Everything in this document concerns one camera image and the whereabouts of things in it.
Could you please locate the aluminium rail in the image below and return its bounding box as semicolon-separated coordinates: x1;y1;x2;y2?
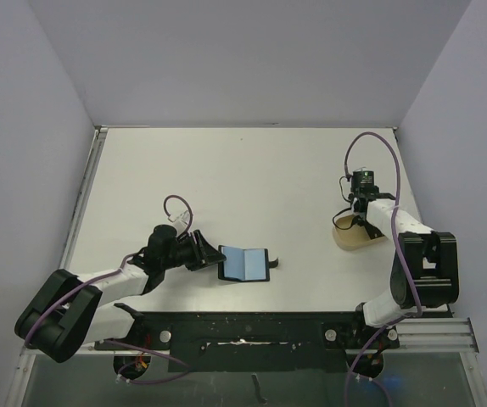
59;126;108;270
396;318;479;353

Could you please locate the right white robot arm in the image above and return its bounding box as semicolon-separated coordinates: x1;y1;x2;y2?
349;170;460;347

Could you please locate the black looped wrist cable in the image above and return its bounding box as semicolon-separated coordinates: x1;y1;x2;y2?
332;176;363;232

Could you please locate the purple cable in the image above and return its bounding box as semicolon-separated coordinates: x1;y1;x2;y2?
343;131;423;407
22;194;196;386

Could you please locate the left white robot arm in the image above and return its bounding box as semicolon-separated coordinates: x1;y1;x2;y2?
14;225;226;363

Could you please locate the left aluminium rail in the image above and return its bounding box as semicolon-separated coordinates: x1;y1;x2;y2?
59;126;108;270

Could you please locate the black leather card holder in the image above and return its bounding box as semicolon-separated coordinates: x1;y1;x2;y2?
218;245;279;282

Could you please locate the beige card tray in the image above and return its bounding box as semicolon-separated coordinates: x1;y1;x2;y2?
332;215;387;251

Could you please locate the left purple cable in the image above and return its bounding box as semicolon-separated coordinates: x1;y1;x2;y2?
22;194;196;386

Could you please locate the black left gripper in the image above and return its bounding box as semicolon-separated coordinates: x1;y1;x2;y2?
161;230;225;270

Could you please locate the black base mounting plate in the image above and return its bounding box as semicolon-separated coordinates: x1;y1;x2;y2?
94;311;400;374

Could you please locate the right aluminium rail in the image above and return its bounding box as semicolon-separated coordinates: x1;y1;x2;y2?
396;318;479;353

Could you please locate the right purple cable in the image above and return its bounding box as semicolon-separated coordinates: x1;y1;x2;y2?
343;131;423;407

